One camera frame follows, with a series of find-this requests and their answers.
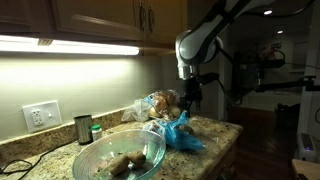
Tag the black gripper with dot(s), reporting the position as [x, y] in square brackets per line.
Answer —
[193, 93]

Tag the brown potato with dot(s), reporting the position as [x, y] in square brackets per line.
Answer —
[118, 164]
[186, 129]
[137, 158]

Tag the blue plastic potato bag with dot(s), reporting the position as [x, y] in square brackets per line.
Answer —
[172, 134]

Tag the clear bag of produce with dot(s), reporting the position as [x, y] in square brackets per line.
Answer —
[159, 104]

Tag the glass bowl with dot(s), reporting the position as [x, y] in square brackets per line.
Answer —
[93, 161]

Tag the wooden upper cabinet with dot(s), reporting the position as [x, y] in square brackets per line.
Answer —
[150, 25]

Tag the small green-capped bottle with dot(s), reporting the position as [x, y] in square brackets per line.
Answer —
[96, 132]

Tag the steel cup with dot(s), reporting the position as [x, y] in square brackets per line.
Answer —
[83, 126]

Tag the white appliance on floor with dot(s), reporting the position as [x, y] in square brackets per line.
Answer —
[307, 150]

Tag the under-cabinet light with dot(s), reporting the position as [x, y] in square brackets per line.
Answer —
[38, 45]

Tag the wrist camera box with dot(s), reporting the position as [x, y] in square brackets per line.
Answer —
[208, 78]

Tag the black camera stand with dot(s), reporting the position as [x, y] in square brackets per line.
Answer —
[267, 71]

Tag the white wall outlet plate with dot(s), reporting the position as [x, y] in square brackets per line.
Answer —
[42, 116]

